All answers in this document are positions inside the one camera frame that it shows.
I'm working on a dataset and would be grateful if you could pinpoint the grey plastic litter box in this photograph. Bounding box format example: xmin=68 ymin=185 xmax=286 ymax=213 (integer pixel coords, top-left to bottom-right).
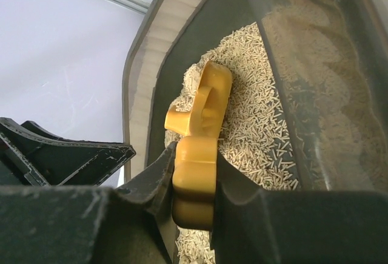
xmin=122 ymin=0 xmax=387 ymax=194

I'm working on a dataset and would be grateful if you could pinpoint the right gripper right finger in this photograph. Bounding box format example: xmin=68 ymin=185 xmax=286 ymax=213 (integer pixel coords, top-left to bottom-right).
xmin=211 ymin=155 xmax=387 ymax=263

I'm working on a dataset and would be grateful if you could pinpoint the yellow litter scoop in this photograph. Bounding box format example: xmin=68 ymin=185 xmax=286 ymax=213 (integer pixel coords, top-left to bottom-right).
xmin=164 ymin=61 xmax=232 ymax=231

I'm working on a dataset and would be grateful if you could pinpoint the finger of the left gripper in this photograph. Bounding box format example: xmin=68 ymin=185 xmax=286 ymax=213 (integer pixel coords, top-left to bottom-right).
xmin=1 ymin=117 xmax=136 ymax=186

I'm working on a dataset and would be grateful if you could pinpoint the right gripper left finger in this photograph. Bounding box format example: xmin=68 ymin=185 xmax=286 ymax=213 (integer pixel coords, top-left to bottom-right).
xmin=1 ymin=143 xmax=177 ymax=263

